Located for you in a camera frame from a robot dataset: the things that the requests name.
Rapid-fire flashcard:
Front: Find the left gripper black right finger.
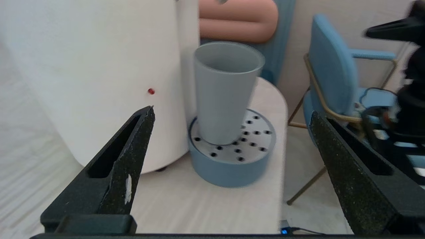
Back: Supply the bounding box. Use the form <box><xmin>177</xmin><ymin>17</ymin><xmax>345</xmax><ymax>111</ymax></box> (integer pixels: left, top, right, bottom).
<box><xmin>309</xmin><ymin>111</ymin><xmax>425</xmax><ymax>235</ymax></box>

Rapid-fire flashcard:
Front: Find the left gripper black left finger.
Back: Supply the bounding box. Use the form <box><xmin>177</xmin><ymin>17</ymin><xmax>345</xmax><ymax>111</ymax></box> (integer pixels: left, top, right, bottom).
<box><xmin>41</xmin><ymin>106</ymin><xmax>156</xmax><ymax>234</ymax></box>

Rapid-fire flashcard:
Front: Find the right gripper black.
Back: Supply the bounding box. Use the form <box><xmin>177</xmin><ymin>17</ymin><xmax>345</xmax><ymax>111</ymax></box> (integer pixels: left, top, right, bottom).
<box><xmin>364</xmin><ymin>0</ymin><xmax>425</xmax><ymax>44</ymax></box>

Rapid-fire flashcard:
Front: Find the grey plastic cup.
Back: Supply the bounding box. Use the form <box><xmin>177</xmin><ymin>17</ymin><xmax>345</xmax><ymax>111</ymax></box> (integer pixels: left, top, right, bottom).
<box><xmin>194</xmin><ymin>41</ymin><xmax>266</xmax><ymax>146</ymax></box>

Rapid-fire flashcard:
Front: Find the large tea drink dispenser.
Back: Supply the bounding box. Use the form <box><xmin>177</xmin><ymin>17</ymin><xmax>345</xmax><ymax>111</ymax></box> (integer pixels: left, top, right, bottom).
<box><xmin>0</xmin><ymin>0</ymin><xmax>201</xmax><ymax>174</ymax></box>

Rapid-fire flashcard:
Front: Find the large blue-grey drip tray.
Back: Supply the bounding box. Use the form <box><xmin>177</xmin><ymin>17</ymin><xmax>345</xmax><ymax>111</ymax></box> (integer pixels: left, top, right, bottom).
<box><xmin>188</xmin><ymin>109</ymin><xmax>277</xmax><ymax>188</ymax></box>

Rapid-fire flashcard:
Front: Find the pink bolster cushion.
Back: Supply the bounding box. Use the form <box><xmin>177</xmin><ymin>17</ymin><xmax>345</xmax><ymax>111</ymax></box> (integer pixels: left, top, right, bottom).
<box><xmin>199</xmin><ymin>0</ymin><xmax>279</xmax><ymax>44</ymax></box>

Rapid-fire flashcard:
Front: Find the blue armchair gold frame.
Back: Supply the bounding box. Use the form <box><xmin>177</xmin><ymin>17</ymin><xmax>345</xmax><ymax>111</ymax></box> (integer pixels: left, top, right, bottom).
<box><xmin>287</xmin><ymin>13</ymin><xmax>399</xmax><ymax>205</ymax></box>

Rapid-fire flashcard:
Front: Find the black floor cable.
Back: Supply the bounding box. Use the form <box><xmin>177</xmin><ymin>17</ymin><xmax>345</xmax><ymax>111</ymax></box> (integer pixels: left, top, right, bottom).
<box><xmin>280</xmin><ymin>227</ymin><xmax>328</xmax><ymax>236</ymax></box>

